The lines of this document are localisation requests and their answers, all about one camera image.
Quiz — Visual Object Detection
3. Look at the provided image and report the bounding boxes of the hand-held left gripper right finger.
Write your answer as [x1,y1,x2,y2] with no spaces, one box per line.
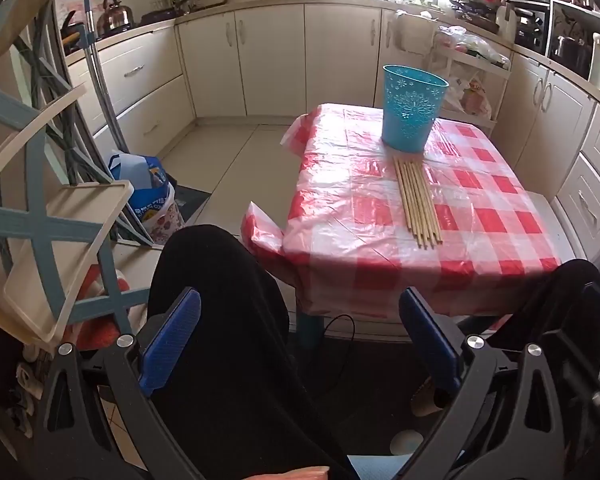
[399,287,573,480]

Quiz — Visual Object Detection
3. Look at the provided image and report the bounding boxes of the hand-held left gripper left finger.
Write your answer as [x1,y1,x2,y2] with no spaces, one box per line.
[32,288,205,480]

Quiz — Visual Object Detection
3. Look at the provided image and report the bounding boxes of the bundle of wooden chopsticks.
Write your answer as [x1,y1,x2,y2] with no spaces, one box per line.
[392,154,443,250]

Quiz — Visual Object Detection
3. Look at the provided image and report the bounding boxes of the teal perforated bucket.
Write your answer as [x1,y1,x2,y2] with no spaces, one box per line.
[381,64,450,153]

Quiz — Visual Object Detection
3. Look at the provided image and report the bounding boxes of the tan slipper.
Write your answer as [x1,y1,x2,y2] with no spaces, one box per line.
[410,375,451,418]

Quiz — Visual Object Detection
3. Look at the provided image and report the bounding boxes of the person's left leg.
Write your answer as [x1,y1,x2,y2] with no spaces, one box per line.
[147,224,361,480]

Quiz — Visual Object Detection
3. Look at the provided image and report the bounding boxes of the person's leg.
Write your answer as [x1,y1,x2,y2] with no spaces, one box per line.
[542,259,600,346]
[147,224,361,480]

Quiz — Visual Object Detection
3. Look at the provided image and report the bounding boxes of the red white cloth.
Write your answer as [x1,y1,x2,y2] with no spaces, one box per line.
[65,265,131,352]

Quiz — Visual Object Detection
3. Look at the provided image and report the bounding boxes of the person's right leg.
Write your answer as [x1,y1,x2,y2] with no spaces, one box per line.
[542,259,600,346]

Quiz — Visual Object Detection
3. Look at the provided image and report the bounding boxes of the dark blue dustpan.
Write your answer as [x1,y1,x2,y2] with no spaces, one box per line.
[172,185,213,226]

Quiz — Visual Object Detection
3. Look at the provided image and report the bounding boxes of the blue white printed bag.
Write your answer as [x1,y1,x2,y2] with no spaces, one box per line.
[107,152,186,246]

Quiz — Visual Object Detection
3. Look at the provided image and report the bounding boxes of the red checked plastic tablecloth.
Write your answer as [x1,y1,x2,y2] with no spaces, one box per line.
[241,102,563,318]

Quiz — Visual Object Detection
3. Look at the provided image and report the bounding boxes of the plastic bag with pink contents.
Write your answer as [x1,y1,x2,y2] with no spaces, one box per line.
[447,77,493,121]

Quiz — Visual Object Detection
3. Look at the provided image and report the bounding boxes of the cream cabinet under ovens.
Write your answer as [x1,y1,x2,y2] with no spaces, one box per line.
[490,52,600,271]

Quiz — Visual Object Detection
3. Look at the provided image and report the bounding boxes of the cream drawer unit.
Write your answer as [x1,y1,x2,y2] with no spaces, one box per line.
[67,25,197,161]

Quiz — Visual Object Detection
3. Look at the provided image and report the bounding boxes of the white trolley rack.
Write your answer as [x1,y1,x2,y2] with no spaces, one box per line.
[427,25,512,131]

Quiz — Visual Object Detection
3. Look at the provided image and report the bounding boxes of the cream cabinet under window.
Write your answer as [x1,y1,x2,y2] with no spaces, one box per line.
[177,2,397,118]

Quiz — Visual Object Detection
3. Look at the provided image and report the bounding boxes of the clear plastic bags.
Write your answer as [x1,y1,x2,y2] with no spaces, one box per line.
[435,25,511,68]

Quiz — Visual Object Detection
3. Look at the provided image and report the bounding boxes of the white hanging plastic bag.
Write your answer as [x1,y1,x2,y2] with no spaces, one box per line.
[387,10,436,53]

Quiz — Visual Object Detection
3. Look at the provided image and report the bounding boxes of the black gas stove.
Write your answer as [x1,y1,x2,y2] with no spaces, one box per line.
[140,7,178,26]

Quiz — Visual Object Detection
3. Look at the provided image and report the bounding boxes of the black pan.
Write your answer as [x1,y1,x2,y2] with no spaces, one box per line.
[60,10,88,56]

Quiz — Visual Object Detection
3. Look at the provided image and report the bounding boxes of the steel kettle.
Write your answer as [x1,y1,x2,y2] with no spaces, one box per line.
[96,0,135,36]

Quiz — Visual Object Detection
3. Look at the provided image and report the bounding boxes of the white jug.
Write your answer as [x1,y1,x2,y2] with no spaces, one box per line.
[497,5,518,41]

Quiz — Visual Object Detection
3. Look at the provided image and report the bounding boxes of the black toaster oven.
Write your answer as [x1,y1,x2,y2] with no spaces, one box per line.
[502,0,551,53]

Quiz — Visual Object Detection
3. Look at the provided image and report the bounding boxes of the black glass oven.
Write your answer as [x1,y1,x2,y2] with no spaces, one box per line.
[547,0,600,81]

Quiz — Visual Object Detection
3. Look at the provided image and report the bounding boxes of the black cable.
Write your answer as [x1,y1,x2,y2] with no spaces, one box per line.
[320,314,357,411]

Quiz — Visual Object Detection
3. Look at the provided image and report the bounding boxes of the grey mop handle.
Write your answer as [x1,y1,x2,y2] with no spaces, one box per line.
[82,0,128,156]

